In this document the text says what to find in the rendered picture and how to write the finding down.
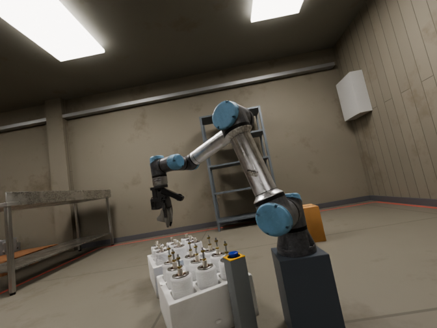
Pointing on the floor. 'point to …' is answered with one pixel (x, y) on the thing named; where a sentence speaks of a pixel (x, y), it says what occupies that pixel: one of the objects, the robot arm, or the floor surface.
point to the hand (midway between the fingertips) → (170, 224)
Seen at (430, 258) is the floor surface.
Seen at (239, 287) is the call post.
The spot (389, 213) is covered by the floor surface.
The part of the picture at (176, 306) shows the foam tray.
